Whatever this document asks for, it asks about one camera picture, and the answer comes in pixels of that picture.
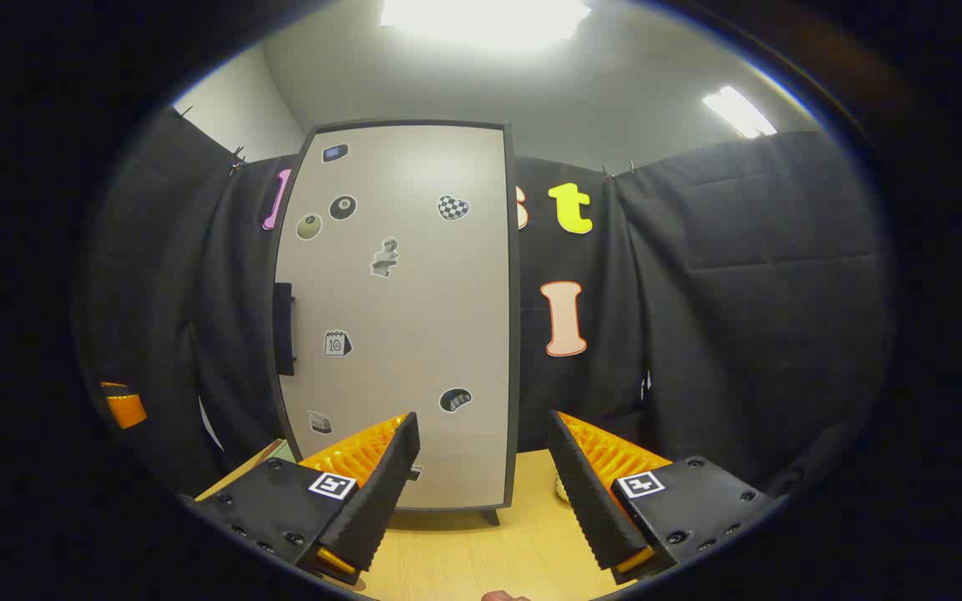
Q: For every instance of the green notebook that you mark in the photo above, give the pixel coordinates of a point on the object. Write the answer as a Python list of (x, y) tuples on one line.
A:
[(282, 452)]

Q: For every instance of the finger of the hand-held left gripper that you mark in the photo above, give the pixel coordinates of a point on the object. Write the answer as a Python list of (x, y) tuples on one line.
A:
[(124, 409)]

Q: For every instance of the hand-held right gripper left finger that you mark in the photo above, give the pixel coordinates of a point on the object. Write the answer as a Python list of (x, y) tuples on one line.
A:
[(381, 492)]

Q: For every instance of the wide ceiling light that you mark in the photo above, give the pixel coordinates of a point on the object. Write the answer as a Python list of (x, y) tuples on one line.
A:
[(485, 18)]

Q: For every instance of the yellow soft toy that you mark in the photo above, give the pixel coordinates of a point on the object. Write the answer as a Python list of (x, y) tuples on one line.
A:
[(562, 490)]

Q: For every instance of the narrow ceiling light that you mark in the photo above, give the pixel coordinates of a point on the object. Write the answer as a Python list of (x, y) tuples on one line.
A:
[(738, 111)]

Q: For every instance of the dark grey cabinet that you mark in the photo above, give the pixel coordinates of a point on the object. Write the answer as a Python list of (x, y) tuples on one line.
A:
[(514, 334)]

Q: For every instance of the black backdrop cloth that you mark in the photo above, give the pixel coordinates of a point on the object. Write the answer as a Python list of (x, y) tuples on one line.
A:
[(740, 292)]

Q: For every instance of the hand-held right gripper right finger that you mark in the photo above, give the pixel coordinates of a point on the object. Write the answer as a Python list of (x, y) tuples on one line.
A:
[(585, 501)]

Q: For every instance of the round brown coaster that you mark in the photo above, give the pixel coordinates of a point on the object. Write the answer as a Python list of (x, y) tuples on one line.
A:
[(504, 596)]

